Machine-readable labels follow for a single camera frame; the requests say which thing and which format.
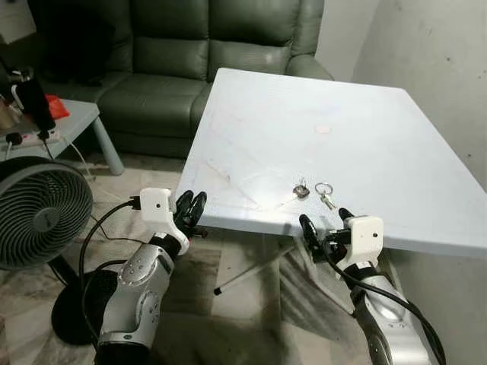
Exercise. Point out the white table leg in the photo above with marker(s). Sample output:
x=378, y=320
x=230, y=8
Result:
x=255, y=270

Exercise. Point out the red object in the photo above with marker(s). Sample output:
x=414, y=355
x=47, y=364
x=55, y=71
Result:
x=57, y=108

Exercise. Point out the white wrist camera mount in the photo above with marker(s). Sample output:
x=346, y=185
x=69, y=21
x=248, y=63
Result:
x=364, y=239
x=156, y=207

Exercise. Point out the black cloth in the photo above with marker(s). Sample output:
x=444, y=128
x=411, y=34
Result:
x=72, y=38

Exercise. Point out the grey side table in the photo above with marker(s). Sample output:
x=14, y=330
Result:
x=80, y=122

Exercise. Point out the white folding table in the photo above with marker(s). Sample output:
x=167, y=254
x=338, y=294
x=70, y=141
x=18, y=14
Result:
x=342, y=160

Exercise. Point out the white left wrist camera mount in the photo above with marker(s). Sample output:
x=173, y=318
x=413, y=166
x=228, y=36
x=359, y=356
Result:
x=156, y=207

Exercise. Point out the white power strip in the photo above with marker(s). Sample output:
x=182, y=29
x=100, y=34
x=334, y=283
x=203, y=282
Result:
x=38, y=139

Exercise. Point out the green leather sofa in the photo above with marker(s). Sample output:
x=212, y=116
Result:
x=160, y=99

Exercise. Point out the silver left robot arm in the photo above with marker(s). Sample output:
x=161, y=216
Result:
x=137, y=296

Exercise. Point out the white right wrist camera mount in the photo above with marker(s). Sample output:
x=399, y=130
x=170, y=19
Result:
x=364, y=239

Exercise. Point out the black head key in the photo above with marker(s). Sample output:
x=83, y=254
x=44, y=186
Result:
x=302, y=192

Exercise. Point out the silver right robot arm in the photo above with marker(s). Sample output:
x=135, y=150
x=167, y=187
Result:
x=388, y=319

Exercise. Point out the black standing fan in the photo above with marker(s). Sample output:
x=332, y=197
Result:
x=42, y=213

